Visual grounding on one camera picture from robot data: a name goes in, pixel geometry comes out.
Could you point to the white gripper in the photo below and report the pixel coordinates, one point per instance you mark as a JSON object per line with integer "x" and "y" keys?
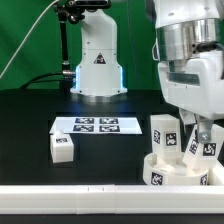
{"x": 198, "y": 88}

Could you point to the white round stool seat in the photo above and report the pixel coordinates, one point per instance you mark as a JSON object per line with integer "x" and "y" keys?
{"x": 171, "y": 173}

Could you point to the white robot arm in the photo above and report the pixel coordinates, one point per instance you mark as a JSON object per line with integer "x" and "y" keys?
{"x": 187, "y": 47}

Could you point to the white sheet with markers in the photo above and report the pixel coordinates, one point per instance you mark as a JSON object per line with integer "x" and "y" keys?
{"x": 96, "y": 125}

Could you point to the white front fence rail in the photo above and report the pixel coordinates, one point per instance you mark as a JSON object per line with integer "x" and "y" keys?
{"x": 110, "y": 199}

